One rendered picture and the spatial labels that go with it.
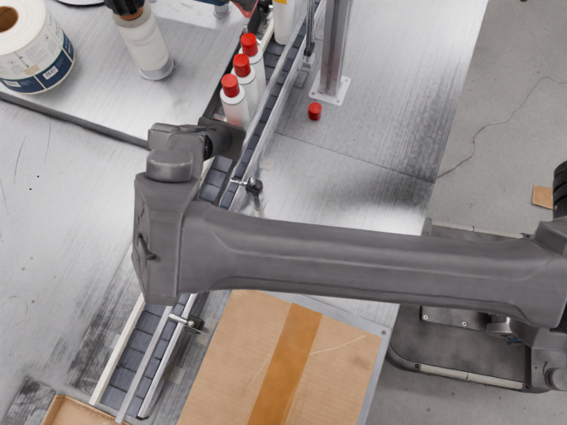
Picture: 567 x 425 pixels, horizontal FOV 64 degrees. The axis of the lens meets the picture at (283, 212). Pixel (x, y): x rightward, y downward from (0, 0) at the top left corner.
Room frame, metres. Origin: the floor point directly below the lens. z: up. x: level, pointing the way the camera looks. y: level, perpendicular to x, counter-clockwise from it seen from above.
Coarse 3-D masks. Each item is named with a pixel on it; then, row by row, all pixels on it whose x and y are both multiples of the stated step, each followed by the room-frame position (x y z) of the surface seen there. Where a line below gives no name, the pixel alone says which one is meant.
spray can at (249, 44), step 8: (240, 40) 0.64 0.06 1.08; (248, 40) 0.64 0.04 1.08; (256, 40) 0.64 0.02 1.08; (240, 48) 0.66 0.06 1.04; (248, 48) 0.63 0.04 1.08; (256, 48) 0.63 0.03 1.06; (248, 56) 0.63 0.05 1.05; (256, 56) 0.63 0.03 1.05; (256, 64) 0.62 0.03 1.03; (256, 72) 0.62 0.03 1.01; (264, 72) 0.64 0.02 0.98; (256, 80) 0.62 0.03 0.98; (264, 80) 0.63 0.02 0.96; (264, 88) 0.63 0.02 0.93
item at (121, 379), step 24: (288, 72) 0.71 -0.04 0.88; (264, 120) 0.58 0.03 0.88; (216, 168) 0.46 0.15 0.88; (240, 168) 0.45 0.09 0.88; (216, 192) 0.40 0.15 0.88; (144, 312) 0.14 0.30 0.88; (144, 336) 0.09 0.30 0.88; (168, 336) 0.09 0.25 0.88; (120, 360) 0.05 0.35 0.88; (120, 384) 0.01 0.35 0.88; (144, 384) 0.00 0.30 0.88
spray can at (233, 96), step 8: (224, 80) 0.55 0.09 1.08; (232, 80) 0.55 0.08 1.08; (224, 88) 0.53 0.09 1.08; (232, 88) 0.53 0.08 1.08; (240, 88) 0.55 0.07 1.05; (224, 96) 0.54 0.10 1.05; (232, 96) 0.53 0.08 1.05; (240, 96) 0.53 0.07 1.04; (224, 104) 0.53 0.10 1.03; (232, 104) 0.52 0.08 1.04; (240, 104) 0.53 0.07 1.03; (224, 112) 0.54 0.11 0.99; (232, 112) 0.52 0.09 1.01; (240, 112) 0.52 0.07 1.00; (248, 112) 0.54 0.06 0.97; (232, 120) 0.52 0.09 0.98; (240, 120) 0.52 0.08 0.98; (248, 120) 0.54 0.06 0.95
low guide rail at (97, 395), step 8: (272, 24) 0.83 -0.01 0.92; (272, 32) 0.81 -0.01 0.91; (264, 40) 0.78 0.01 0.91; (264, 48) 0.76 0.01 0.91; (224, 120) 0.56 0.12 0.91; (208, 160) 0.46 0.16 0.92; (208, 168) 0.45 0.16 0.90; (200, 184) 0.41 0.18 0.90; (136, 304) 0.16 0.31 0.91; (144, 304) 0.16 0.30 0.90; (136, 312) 0.14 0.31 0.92; (128, 320) 0.12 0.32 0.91; (136, 320) 0.13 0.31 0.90; (128, 328) 0.11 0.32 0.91; (120, 336) 0.10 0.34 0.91; (128, 336) 0.10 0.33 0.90; (120, 344) 0.08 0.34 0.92; (112, 352) 0.07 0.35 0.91; (120, 352) 0.07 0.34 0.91; (112, 360) 0.05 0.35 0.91; (112, 368) 0.04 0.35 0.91; (104, 376) 0.02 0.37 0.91; (104, 384) 0.01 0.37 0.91; (96, 392) 0.00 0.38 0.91; (96, 400) -0.02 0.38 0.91
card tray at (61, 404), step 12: (60, 396) -0.01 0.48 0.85; (60, 408) -0.03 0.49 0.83; (72, 408) -0.03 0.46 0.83; (84, 408) -0.03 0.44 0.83; (96, 408) -0.03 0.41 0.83; (48, 420) -0.05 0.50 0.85; (60, 420) -0.05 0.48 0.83; (72, 420) -0.05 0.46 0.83; (84, 420) -0.05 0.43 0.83; (96, 420) -0.06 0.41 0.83; (108, 420) -0.06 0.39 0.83
